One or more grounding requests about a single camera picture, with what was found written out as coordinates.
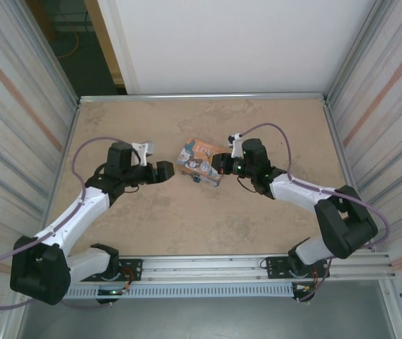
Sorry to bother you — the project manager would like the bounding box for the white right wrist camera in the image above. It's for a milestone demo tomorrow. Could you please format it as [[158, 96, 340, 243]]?
[[227, 132, 246, 160]]

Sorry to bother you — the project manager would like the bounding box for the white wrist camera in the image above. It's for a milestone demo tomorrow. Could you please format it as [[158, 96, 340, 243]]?
[[131, 141, 156, 167], [227, 132, 246, 160]]

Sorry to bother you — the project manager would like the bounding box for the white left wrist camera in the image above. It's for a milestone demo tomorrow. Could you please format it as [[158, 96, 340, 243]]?
[[131, 141, 156, 167]]

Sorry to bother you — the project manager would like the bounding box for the aluminium table frame rail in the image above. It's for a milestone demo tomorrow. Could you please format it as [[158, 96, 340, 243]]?
[[43, 100, 82, 230], [322, 98, 398, 256], [78, 92, 329, 105]]

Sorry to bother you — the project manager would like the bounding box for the aluminium enclosure post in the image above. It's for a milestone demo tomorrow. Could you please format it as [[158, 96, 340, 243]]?
[[23, 0, 81, 109], [322, 0, 392, 103]]

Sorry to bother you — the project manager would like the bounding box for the aluminium arm base rail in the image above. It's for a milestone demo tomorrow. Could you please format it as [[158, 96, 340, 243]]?
[[69, 252, 398, 284]]

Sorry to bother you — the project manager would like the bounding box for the wooden door frame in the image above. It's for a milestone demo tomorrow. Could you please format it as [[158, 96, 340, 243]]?
[[83, 0, 128, 86]]

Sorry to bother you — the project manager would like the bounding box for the slotted grey cable duct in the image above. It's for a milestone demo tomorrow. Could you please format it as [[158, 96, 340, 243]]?
[[62, 283, 295, 299]]

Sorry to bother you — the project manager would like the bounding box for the orange floor cable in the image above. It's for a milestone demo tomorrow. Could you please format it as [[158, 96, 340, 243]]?
[[58, 31, 82, 59]]

